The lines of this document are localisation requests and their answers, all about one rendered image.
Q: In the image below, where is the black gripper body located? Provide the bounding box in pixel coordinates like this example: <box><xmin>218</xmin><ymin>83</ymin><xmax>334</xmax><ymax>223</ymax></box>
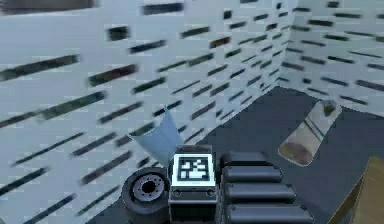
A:
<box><xmin>121</xmin><ymin>166</ymin><xmax>171</xmax><ymax>224</ymax></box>

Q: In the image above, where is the pale blue bin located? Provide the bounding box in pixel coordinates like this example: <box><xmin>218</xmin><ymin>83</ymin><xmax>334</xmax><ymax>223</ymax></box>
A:
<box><xmin>128</xmin><ymin>107</ymin><xmax>185</xmax><ymax>168</ymax></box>

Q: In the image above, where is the pale tall cylinder bin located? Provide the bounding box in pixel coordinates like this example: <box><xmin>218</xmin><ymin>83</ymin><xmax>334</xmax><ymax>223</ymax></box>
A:
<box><xmin>277</xmin><ymin>99</ymin><xmax>343</xmax><ymax>167</ymax></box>

